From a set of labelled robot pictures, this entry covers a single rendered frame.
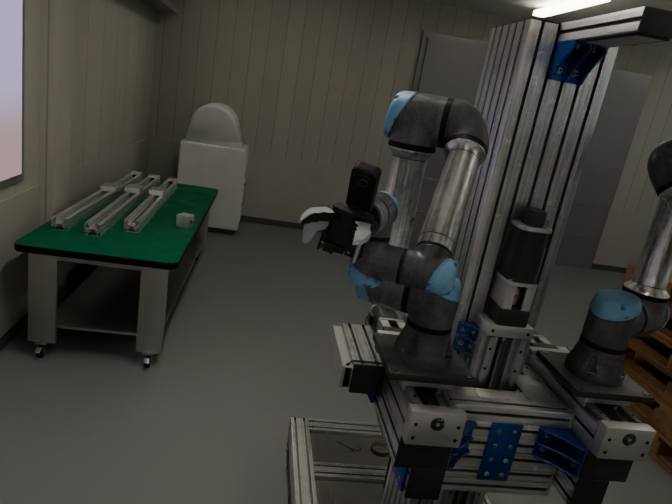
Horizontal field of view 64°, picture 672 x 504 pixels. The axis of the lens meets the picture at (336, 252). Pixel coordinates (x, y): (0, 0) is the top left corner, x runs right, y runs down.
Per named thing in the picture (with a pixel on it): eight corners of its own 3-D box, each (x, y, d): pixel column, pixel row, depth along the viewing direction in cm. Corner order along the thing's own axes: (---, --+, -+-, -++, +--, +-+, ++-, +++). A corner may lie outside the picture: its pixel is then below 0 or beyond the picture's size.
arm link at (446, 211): (499, 130, 130) (447, 308, 110) (454, 122, 133) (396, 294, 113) (506, 95, 120) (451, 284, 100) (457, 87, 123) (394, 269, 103)
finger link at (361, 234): (362, 276, 81) (359, 256, 89) (374, 240, 79) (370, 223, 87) (342, 271, 80) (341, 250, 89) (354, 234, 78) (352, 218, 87)
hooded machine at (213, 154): (242, 223, 689) (256, 108, 649) (239, 236, 630) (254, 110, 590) (180, 215, 677) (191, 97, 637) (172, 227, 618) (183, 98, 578)
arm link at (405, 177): (402, 320, 134) (452, 96, 119) (346, 304, 138) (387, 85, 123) (412, 305, 145) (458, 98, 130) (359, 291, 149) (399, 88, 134)
